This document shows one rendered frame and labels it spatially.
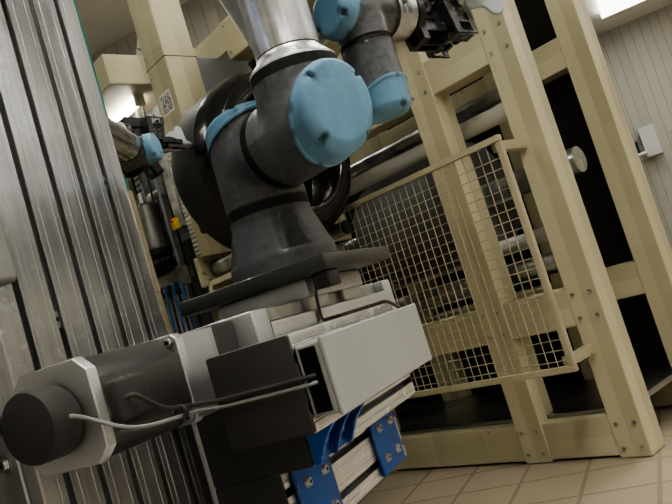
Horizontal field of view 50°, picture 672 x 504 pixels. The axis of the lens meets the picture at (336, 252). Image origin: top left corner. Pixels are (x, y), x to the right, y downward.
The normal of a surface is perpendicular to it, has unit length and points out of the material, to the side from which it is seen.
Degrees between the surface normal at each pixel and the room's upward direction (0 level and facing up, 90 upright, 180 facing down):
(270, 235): 73
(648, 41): 90
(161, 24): 90
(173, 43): 90
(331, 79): 97
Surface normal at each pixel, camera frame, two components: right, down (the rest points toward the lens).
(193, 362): 0.86, -0.30
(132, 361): 0.40, -0.89
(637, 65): -0.40, 0.04
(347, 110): 0.63, -0.12
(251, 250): -0.54, -0.22
